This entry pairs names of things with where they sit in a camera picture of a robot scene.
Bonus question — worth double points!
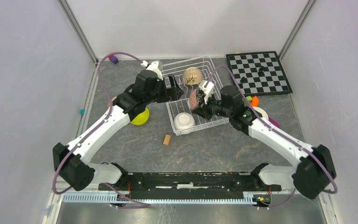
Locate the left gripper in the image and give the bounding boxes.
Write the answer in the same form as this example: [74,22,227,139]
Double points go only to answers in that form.
[145,74,184,105]

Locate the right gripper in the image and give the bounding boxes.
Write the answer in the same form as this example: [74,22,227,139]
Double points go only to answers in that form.
[193,91,233,121]

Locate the beige flower bowl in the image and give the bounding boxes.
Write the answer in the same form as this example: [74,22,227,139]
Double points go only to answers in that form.
[183,67,203,85]

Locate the yellow-green bowl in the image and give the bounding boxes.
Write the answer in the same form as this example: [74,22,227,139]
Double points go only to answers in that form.
[130,107,150,126]

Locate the white ribbed bowl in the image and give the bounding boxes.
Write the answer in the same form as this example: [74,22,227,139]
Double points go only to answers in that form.
[253,107,269,120]

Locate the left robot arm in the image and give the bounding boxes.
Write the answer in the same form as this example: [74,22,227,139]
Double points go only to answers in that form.
[52,70,184,194]

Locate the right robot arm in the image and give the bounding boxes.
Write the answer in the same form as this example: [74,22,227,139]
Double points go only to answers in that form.
[189,86,338,199]

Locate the plain white bowl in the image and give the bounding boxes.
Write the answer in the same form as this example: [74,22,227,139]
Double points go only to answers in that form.
[173,112,195,135]

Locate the wooden block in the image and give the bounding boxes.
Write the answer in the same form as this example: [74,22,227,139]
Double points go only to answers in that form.
[163,134,171,146]

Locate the black chess piece left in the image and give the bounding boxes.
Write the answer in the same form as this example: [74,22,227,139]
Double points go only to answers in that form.
[240,77,247,84]

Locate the orange curved block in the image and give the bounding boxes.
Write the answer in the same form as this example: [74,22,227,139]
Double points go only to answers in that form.
[251,96,259,107]

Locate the purple red block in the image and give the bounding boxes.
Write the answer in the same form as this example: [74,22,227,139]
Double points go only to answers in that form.
[108,55,119,64]

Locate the black grey chessboard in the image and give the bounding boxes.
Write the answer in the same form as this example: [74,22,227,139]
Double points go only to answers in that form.
[226,51,293,96]

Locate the purple scoop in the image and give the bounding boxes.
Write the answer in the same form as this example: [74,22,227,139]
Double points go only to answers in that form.
[268,117,281,129]

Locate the white wire dish rack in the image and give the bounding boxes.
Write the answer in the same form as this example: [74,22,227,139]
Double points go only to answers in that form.
[162,56,229,135]

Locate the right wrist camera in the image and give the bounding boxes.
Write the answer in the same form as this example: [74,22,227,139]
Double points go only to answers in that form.
[196,80,214,104]

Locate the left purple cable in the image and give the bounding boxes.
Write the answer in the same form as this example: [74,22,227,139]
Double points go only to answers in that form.
[52,52,152,210]

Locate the purple cable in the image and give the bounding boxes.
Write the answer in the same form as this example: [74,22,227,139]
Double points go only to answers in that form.
[205,65,338,211]
[52,52,152,210]

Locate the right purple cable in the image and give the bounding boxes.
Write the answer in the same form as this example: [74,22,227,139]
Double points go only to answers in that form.
[205,65,338,211]

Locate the aluminium frame rails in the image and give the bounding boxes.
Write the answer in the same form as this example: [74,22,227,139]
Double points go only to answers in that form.
[41,0,340,224]

